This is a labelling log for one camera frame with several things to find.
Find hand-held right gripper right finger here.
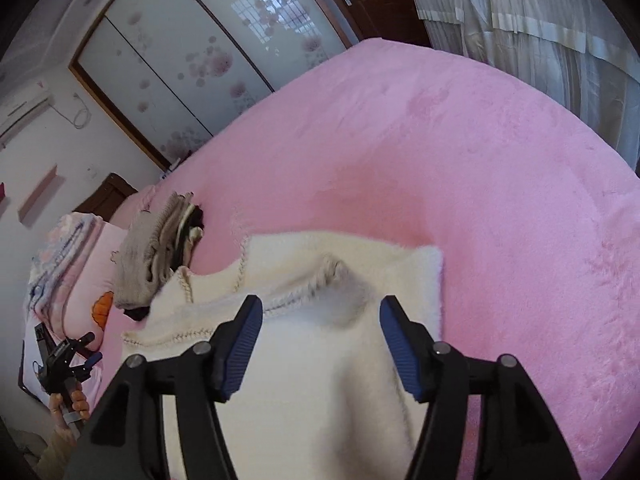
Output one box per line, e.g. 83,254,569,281
379,295,581,480

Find white pillow with bag print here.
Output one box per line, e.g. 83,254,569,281
19,337,103,403

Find person's left forearm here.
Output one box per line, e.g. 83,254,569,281
35,429,82,480

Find pink bed blanket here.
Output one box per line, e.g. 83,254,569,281
102,37,640,480

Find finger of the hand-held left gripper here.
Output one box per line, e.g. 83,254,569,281
71,331,96,356
75,351,104,378

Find white air conditioner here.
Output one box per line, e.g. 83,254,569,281
0,82,55,148

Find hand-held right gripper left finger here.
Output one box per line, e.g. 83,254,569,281
62,295,264,480

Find lace-covered furniture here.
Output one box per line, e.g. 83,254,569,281
400,0,640,171

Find floral folded quilt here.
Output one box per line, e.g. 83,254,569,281
27,212,103,341

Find white fluffy cardigan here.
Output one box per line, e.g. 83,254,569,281
121,230,445,480

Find white power cord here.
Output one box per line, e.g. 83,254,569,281
52,91,92,129

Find grey folded sweater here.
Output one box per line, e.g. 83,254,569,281
112,191,196,311

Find pink pillow orange print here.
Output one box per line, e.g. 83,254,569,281
65,222,131,356

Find wardrobe with floral sliding doors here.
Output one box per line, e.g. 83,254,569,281
69,0,361,171

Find person's left hand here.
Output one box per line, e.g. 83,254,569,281
49,388,92,442

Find beige wall shelf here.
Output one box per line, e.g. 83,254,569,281
17,162,66,223

